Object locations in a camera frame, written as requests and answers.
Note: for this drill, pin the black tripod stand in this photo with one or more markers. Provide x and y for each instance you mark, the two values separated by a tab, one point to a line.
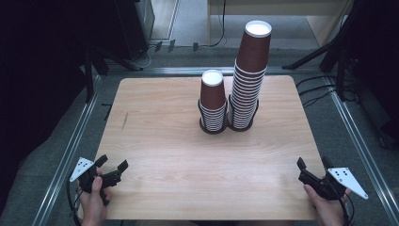
338	40

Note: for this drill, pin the wooden table top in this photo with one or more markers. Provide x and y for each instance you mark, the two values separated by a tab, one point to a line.
188	71

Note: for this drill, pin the dark curtain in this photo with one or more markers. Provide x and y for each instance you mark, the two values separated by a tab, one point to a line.
37	62

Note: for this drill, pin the black metal stand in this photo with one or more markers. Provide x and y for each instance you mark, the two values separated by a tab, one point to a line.
89	78

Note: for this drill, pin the beige wooden desk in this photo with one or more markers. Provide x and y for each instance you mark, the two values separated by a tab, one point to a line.
282	8

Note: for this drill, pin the short stack of brown cups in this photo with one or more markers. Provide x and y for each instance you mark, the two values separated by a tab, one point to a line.
212	94

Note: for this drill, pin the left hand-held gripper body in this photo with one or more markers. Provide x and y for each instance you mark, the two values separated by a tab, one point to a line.
86	179

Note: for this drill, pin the person's right hand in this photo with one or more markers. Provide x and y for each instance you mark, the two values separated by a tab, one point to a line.
329	213

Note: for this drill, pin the black cabinet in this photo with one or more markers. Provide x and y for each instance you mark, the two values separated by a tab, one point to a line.
135	25

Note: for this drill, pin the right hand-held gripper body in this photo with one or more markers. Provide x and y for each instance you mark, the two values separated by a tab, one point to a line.
326	186

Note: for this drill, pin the tall stack of brown cups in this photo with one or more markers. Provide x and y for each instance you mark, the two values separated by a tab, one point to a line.
251	56

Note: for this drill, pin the person's left hand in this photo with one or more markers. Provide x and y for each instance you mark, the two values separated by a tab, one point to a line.
92	210

